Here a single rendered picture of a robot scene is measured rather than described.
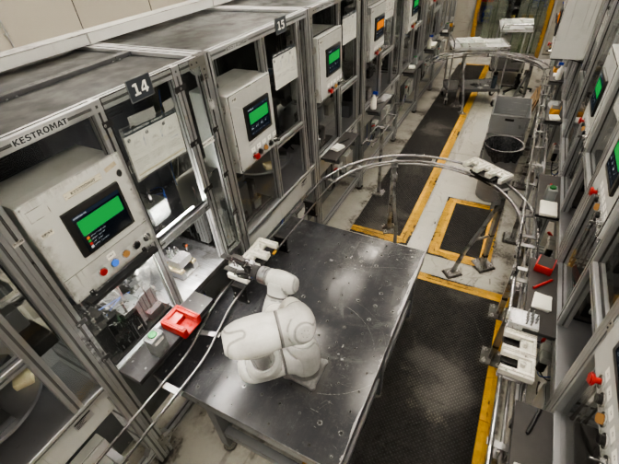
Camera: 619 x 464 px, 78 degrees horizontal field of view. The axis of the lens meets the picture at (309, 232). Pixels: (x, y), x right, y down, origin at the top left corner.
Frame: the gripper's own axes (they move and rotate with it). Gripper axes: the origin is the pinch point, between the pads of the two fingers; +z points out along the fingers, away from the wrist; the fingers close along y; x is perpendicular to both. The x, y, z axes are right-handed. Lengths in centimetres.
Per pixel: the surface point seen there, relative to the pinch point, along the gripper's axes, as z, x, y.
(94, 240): 18, 46, 46
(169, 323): 13.3, 36.0, -15.2
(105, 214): 18, 38, 52
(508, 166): -124, -277, -66
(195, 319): 4.4, 27.2, -17.9
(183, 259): 33.2, 0.5, -9.5
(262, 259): 4.1, -32.6, -27.4
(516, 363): -143, -22, -29
